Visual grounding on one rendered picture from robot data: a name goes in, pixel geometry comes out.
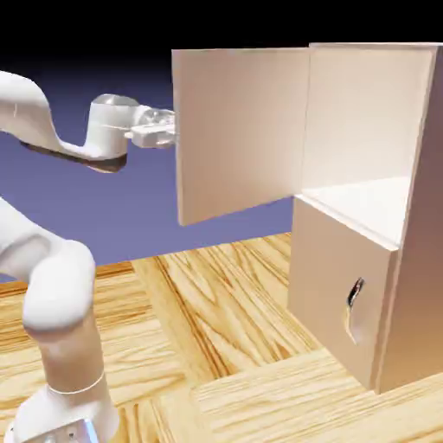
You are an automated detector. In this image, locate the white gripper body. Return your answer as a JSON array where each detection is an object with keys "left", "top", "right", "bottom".
[{"left": 123, "top": 123, "right": 177, "bottom": 151}]

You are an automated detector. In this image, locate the beige cabinet door without handle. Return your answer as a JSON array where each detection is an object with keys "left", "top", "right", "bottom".
[{"left": 171, "top": 47, "right": 311, "bottom": 228}]

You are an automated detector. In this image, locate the beige painted cabinet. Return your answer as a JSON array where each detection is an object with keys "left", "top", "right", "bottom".
[{"left": 287, "top": 42, "right": 443, "bottom": 396}]

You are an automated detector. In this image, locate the beige cabinet door with handle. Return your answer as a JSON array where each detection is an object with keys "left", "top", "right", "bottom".
[{"left": 287, "top": 197, "right": 400, "bottom": 391}]

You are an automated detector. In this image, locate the curved silver door handle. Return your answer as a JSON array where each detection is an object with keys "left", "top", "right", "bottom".
[{"left": 343, "top": 276, "right": 367, "bottom": 346}]

